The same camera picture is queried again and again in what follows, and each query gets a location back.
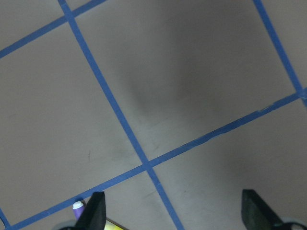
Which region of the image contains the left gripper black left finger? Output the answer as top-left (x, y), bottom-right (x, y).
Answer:
top-left (74, 192), bottom-right (106, 230)

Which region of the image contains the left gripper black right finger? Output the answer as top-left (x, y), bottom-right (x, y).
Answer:
top-left (241, 189), bottom-right (283, 230)

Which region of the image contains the purple marker pen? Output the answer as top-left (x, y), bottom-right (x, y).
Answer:
top-left (72, 201), bottom-right (85, 220)

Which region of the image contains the yellow marker pen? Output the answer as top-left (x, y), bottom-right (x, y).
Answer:
top-left (104, 218), bottom-right (127, 230)

